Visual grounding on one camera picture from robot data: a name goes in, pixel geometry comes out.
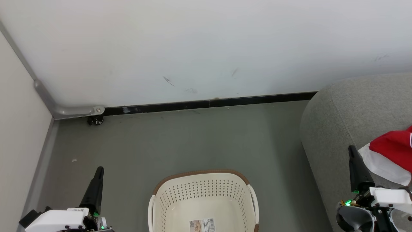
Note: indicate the black caster wheel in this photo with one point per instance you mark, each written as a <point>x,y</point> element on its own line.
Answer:
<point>96,120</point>

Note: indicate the printed label sticker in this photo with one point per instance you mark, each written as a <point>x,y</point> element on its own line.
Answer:
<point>202,225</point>

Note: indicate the grey partition frame rail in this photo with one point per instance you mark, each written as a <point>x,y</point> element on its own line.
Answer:
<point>43,161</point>

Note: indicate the cream laundry basket brown rim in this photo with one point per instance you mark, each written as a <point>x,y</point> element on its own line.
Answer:
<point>241,199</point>

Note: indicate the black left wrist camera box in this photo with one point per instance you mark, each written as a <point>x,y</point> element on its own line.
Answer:
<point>28,219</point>

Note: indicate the grey metal partition foot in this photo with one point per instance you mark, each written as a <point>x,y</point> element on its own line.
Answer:
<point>74,111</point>

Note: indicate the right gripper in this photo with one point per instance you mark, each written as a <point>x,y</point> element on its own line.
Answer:
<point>386,209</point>

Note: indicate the grey fabric sofa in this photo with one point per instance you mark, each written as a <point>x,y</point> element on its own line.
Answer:
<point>341,112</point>

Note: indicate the red shorts white lining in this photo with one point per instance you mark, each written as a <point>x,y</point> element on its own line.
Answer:
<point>392,148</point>

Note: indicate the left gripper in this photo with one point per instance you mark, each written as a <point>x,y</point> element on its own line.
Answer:
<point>61,220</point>

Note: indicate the black wall baseboard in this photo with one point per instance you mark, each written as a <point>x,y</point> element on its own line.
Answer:
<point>225,103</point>

